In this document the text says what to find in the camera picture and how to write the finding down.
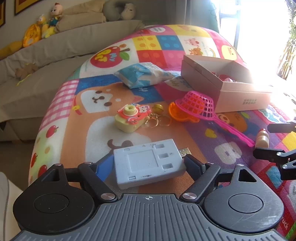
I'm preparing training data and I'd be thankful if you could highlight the colourful cartoon play mat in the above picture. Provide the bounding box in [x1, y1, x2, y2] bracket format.
[29, 25, 295, 240]

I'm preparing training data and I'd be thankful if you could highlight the doll plush with orange hair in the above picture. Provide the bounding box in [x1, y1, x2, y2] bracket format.
[40, 3, 63, 39]

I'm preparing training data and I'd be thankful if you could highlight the yellow toy camera keychain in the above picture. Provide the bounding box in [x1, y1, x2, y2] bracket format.
[114, 103, 152, 133]

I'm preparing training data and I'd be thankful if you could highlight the grey fabric sofa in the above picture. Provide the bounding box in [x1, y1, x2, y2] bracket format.
[1, 20, 144, 141]

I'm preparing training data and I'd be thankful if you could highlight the small brown plush on sofa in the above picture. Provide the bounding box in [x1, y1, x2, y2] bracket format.
[15, 63, 38, 80]

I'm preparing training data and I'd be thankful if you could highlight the yellow duck plush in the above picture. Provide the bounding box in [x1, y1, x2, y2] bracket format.
[1, 15, 49, 60]

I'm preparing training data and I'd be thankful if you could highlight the pink plastic strainer toy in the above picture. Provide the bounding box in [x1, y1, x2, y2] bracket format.
[175, 90, 255, 147]

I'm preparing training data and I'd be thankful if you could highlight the beige folded blanket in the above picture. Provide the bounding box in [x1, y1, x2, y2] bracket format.
[55, 0, 106, 33]

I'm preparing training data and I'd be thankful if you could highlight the orange plastic toy cup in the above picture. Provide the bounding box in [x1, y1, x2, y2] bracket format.
[168, 102, 200, 123]

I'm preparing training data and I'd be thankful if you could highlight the gold bell keychain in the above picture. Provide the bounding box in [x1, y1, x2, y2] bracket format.
[145, 104, 171, 128]

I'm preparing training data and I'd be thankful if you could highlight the grey white usb hub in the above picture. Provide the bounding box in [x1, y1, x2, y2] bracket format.
[114, 139, 186, 190]

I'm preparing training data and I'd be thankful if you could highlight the framed red wall picture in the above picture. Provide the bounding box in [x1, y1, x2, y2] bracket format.
[14, 0, 41, 16]

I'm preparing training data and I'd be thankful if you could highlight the blue white wipes pack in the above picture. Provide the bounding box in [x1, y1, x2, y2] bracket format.
[114, 62, 175, 89]

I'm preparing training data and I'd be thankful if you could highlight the open pink cardboard box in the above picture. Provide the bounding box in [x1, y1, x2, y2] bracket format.
[181, 55, 272, 113]

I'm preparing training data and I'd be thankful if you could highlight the red round cup toy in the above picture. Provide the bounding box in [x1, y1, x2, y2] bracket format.
[217, 74, 234, 82]

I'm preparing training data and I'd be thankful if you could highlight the small wooden bottle toy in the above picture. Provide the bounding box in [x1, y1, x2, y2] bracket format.
[255, 128, 269, 148]

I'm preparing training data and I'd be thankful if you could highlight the grey neck pillow plush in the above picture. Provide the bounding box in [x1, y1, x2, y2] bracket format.
[103, 0, 137, 21]

